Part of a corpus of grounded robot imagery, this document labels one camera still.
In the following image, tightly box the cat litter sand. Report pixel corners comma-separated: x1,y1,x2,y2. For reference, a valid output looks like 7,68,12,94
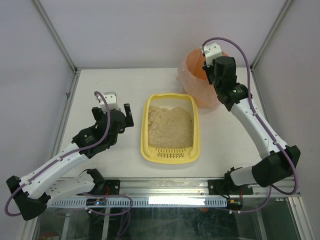
147,106,193,149

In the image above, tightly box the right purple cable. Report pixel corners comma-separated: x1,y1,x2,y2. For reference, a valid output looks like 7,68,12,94
201,37,300,196

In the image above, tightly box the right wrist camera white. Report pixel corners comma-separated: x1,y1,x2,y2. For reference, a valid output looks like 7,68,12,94
201,42,223,68

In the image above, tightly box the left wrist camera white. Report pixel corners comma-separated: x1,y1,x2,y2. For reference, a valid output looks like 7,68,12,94
96,91,120,114

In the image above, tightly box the yellow litter box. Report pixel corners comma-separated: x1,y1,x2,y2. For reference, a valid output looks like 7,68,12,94
140,93,201,165

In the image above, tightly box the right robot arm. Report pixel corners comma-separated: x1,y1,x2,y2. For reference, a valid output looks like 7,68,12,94
202,56,301,187

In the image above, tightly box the orange lined trash bin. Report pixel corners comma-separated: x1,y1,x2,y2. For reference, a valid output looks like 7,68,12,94
176,48,219,109

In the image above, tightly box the aluminium mounting rail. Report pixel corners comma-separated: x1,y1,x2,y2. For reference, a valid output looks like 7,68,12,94
52,177,300,198

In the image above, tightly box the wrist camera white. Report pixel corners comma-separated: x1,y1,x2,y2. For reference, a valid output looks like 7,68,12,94
96,91,120,114
201,42,223,68

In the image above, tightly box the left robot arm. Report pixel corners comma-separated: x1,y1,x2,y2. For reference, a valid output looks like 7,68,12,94
6,103,134,221

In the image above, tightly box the white slotted cable duct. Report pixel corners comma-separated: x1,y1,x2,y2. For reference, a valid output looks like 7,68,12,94
51,196,227,209

